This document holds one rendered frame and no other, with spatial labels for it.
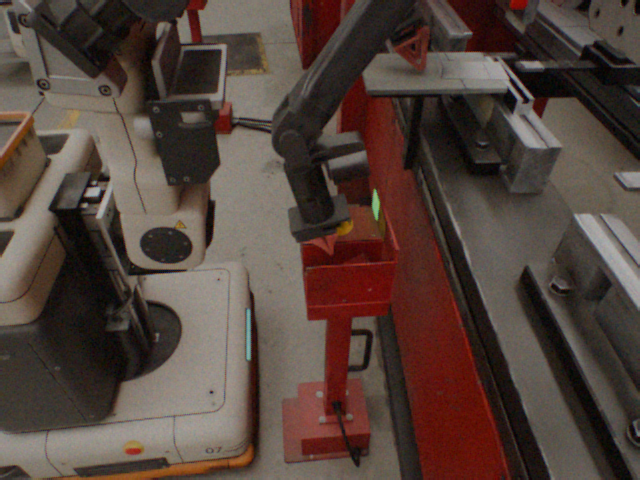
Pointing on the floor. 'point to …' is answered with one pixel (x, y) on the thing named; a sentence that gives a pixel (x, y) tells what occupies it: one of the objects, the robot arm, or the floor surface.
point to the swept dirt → (383, 374)
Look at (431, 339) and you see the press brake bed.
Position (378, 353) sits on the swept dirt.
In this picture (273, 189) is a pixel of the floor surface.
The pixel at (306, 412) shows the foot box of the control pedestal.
